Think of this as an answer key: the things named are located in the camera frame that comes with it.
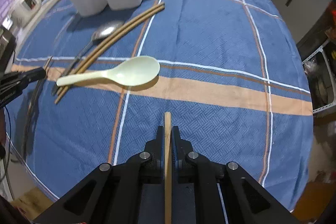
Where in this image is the bamboo chopstick long diagonal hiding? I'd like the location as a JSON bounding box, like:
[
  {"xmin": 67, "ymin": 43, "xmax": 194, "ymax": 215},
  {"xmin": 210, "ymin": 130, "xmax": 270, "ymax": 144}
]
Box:
[{"xmin": 43, "ymin": 56, "xmax": 53, "ymax": 71}]

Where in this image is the metal spoon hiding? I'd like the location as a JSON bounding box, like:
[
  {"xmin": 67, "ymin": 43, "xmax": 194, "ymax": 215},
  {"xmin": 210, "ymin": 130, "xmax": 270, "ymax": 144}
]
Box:
[{"xmin": 52, "ymin": 19, "xmax": 125, "ymax": 96}]

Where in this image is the cream plastic rice spoon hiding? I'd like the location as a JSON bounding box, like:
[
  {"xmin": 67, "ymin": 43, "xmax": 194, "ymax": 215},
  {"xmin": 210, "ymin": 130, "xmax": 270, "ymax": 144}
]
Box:
[{"xmin": 56, "ymin": 56, "xmax": 160, "ymax": 87}]

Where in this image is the silver toaster oven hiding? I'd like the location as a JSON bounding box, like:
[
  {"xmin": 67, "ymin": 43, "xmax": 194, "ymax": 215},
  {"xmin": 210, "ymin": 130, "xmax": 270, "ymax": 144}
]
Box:
[{"xmin": 0, "ymin": 26, "xmax": 16, "ymax": 75}]

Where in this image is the white rice cooker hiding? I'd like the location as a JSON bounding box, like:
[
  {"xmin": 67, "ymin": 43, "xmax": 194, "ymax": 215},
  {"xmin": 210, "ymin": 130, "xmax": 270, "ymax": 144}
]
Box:
[{"xmin": 10, "ymin": 0, "xmax": 42, "ymax": 27}]

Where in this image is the blue plaid tablecloth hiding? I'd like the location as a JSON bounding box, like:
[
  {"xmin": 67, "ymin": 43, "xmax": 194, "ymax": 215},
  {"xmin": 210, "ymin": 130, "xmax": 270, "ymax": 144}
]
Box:
[{"xmin": 6, "ymin": 0, "xmax": 313, "ymax": 210}]

